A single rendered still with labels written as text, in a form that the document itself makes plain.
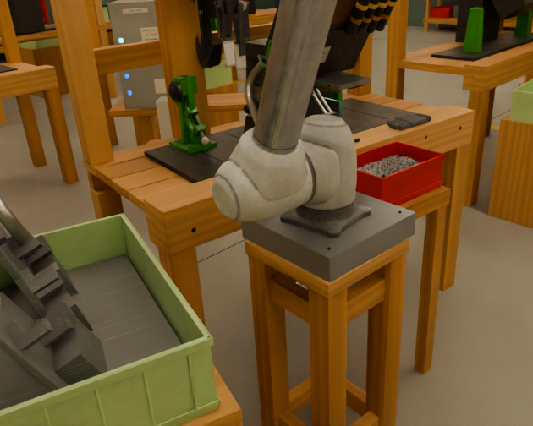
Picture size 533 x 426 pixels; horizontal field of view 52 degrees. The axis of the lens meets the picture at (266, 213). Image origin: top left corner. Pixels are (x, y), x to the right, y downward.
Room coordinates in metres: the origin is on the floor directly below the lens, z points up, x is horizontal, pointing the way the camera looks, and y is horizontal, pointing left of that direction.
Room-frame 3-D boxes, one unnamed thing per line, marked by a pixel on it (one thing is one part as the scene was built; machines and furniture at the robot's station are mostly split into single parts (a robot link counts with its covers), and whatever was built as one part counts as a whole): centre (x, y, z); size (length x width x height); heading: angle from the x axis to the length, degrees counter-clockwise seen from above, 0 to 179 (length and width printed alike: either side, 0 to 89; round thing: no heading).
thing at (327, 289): (1.31, -0.16, 0.83); 0.32 x 0.32 x 0.04; 39
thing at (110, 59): (2.46, 0.10, 1.23); 1.30 x 0.05 x 0.09; 125
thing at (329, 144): (1.30, -0.15, 1.08); 0.18 x 0.16 x 0.22; 126
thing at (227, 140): (2.16, -0.11, 0.89); 1.10 x 0.42 x 0.02; 125
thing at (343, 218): (1.33, -0.17, 0.95); 0.22 x 0.18 x 0.06; 138
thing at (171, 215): (1.93, -0.27, 0.82); 1.50 x 0.14 x 0.15; 125
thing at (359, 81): (2.12, -0.24, 1.11); 0.39 x 0.16 x 0.03; 35
